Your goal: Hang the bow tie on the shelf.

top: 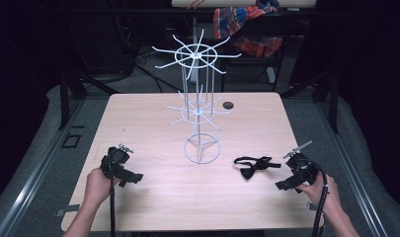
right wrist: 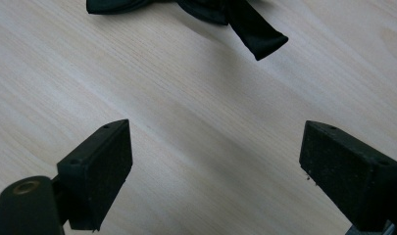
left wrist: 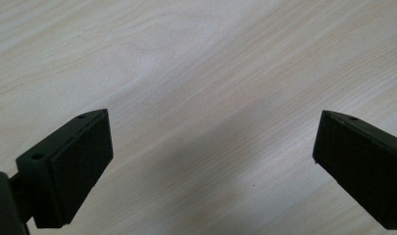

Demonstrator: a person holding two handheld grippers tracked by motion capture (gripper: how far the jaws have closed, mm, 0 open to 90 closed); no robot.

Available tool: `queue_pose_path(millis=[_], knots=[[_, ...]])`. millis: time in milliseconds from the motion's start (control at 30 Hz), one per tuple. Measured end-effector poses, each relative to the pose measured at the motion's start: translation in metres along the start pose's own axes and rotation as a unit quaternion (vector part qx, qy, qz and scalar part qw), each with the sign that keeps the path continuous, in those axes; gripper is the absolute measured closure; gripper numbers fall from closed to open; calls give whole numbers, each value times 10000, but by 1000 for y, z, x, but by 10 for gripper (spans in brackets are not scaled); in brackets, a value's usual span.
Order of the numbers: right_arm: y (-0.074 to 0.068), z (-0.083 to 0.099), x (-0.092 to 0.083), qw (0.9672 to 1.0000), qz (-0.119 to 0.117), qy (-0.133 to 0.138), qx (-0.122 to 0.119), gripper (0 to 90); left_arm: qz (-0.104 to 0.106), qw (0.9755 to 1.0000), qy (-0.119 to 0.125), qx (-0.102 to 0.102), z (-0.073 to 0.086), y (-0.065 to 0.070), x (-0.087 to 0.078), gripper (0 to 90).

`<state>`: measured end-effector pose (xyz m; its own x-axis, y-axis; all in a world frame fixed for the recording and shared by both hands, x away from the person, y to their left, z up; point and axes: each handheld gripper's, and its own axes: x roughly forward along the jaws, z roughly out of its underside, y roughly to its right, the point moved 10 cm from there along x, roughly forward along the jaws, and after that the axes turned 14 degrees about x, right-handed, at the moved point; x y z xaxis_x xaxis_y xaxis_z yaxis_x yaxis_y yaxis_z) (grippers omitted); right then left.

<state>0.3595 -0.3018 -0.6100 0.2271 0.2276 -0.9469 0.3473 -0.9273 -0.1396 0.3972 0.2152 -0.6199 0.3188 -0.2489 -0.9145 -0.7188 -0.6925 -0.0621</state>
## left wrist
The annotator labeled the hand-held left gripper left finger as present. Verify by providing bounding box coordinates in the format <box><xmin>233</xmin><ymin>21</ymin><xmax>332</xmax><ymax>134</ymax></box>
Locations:
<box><xmin>16</xmin><ymin>108</ymin><xmax>115</xmax><ymax>229</ymax></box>

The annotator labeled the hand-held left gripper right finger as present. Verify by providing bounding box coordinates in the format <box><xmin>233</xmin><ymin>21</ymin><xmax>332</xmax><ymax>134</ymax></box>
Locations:
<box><xmin>312</xmin><ymin>110</ymin><xmax>397</xmax><ymax>231</ymax></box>

